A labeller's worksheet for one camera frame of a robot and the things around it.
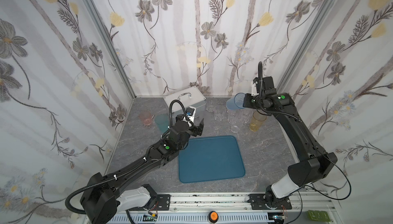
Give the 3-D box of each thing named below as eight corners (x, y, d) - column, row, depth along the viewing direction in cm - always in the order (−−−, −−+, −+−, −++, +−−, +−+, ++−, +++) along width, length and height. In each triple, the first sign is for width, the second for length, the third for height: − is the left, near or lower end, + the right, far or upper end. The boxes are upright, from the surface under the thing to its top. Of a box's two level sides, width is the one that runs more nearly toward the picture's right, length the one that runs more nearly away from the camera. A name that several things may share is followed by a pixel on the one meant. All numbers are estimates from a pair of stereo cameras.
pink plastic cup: (139, 125, 106) (137, 121, 102) (142, 115, 111) (140, 111, 108) (151, 125, 106) (149, 121, 102) (153, 115, 111) (151, 111, 108)
